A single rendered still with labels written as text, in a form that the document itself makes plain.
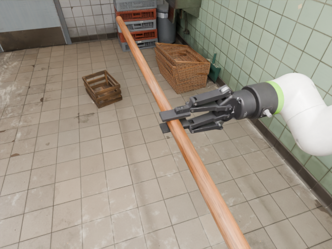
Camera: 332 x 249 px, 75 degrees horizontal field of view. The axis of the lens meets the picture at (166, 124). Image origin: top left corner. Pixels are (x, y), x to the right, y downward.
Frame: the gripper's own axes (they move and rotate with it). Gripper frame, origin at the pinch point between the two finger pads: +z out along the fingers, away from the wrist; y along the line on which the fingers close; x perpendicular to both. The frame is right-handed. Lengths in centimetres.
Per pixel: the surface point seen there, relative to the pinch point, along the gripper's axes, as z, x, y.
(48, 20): 81, 364, 76
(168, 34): -101, 308, 101
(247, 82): -124, 120, 86
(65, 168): 64, 94, 118
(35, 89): 102, 231, 117
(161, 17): -90, 312, 75
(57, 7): 61, 362, 58
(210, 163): -57, 60, 119
